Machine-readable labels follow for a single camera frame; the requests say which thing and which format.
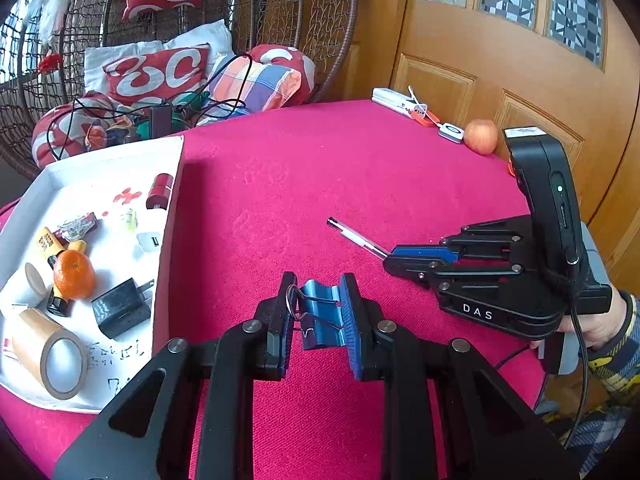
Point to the red apple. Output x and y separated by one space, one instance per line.
481 137

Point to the yellow lighter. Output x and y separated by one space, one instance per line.
47 245
56 305

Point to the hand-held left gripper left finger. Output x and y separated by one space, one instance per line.
287 320

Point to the white feather dream catcher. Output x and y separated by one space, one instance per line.
52 5

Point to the white pillow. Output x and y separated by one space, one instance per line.
200 37

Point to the person's plaid clothing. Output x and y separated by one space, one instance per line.
595 430

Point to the brown tape roll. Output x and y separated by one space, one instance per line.
30 340

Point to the small pale yellow bottle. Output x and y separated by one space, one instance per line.
129 220

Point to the white round device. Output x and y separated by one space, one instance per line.
451 133

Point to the green cloth toy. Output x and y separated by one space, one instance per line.
187 105

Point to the wooden glazed door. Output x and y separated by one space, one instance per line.
450 35

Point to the white cardboard tray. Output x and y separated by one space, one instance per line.
75 185

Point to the red patterned square pillow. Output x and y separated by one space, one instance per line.
155 75

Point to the clear ballpoint pen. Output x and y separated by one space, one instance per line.
355 237

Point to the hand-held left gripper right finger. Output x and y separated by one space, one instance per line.
352 325

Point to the white charger plug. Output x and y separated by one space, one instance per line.
150 235

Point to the black charger plug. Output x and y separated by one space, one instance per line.
120 307

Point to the plaid checkered pillow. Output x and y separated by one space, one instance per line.
265 90

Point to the orange plush toy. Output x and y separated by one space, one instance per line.
97 135

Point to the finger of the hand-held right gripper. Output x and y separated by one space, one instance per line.
425 253
425 272

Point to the orange mandarin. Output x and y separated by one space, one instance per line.
75 275

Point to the brown power adapter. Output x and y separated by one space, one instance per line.
161 122

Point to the red tablecloth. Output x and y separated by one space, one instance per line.
300 185

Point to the red cylindrical case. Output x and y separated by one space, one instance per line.
160 190

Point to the red white seat cushion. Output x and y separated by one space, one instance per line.
55 135

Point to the person's right forearm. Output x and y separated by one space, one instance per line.
620 360

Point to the blue binder clip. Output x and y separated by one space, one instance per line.
322 310

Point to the brown wicker hanging chair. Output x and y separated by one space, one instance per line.
300 10

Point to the person's right hand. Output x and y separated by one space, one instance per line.
607 322

